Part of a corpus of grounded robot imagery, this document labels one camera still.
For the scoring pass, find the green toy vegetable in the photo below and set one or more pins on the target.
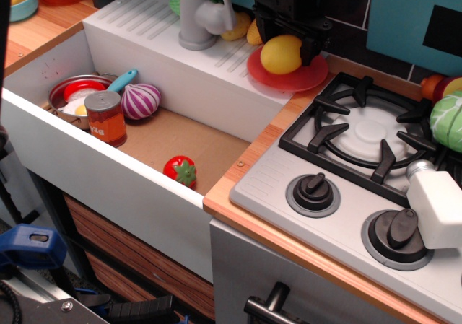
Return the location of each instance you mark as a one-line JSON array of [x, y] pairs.
[[175, 6]]

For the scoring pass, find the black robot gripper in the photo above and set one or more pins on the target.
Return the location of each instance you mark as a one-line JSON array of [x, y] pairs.
[[301, 18]]

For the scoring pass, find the orange toy carrot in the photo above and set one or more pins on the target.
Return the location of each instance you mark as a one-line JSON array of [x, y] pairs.
[[429, 84]]

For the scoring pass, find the black stove knob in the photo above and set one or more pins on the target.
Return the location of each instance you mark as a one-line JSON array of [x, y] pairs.
[[313, 196], [393, 239]]

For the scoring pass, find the yellow toy lemon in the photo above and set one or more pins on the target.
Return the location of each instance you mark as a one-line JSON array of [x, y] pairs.
[[281, 54]]

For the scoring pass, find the black right stove knob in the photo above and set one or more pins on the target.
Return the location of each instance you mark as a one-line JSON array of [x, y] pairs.
[[393, 239]]

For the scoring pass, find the red toy strawberry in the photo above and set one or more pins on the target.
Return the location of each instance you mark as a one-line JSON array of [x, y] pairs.
[[182, 169]]

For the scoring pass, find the orange toy beans can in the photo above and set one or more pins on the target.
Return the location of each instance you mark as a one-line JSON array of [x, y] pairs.
[[105, 116]]

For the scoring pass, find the toy fried egg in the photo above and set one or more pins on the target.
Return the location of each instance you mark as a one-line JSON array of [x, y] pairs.
[[75, 107]]

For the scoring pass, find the blue clamp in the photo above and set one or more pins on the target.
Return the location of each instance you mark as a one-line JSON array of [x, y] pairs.
[[32, 247]]

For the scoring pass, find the silver toy pot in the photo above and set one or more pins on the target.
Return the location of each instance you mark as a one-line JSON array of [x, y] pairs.
[[56, 98]]

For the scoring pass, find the red plastic plate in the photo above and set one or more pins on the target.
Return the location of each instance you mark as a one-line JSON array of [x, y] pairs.
[[304, 78]]

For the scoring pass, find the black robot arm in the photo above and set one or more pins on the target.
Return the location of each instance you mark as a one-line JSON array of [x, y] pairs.
[[301, 18]]

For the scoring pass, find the yellow toy corn cob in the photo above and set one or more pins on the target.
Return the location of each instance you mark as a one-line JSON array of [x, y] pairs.
[[253, 36]]

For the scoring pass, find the metal oven door handle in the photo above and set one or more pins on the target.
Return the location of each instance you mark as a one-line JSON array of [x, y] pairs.
[[269, 310]]

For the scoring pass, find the grey toy faucet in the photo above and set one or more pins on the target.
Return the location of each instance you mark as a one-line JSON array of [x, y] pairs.
[[201, 21]]

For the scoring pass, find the green toy cabbage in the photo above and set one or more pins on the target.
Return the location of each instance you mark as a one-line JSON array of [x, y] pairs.
[[445, 121]]

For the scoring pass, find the teal toy utensil handle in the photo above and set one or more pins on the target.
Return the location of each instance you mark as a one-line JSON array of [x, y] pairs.
[[123, 80]]

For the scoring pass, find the red yellow toy apple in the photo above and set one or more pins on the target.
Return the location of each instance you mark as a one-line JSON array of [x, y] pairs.
[[446, 87]]

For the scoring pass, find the black left stove knob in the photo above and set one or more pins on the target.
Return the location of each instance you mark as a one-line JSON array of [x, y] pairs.
[[313, 196]]

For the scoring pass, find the white toy sink basin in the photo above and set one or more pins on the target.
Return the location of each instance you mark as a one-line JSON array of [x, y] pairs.
[[210, 110]]

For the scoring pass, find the black stove burner grate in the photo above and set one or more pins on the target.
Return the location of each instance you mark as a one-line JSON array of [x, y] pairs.
[[367, 135]]

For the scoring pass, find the teal bowl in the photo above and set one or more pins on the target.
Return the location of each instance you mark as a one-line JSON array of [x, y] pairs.
[[23, 10]]

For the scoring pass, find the white toy salt shaker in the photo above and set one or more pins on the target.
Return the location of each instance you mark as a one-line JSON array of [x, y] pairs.
[[436, 198]]

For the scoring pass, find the purple striped toy onion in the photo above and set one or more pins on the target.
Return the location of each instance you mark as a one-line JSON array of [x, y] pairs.
[[140, 101]]

